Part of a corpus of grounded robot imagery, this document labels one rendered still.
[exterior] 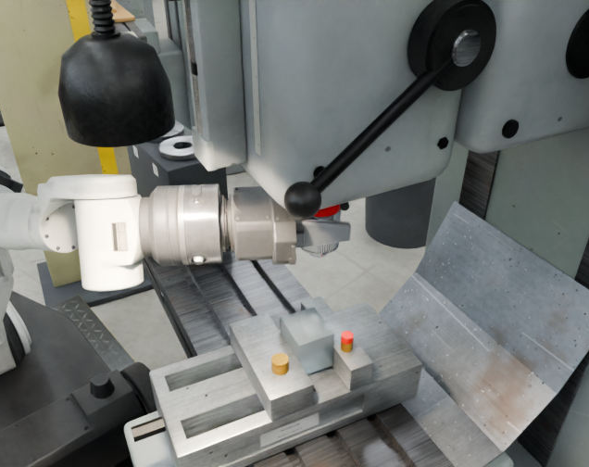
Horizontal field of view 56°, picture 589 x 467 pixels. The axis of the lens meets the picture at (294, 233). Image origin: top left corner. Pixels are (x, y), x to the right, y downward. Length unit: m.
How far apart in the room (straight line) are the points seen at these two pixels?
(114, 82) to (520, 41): 0.33
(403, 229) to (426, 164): 2.19
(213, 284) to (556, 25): 0.72
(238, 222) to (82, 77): 0.26
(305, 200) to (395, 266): 2.26
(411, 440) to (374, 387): 0.09
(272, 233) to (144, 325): 1.86
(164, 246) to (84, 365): 0.91
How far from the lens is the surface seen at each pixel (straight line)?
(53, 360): 1.51
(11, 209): 0.74
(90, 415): 1.30
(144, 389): 1.34
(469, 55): 0.47
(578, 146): 0.82
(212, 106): 0.49
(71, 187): 0.62
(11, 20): 2.22
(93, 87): 0.37
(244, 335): 0.78
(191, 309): 1.00
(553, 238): 0.88
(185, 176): 1.06
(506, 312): 0.93
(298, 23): 0.42
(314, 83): 0.43
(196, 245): 0.58
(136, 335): 2.36
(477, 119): 0.54
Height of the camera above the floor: 1.57
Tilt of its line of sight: 33 degrees down
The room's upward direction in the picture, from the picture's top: straight up
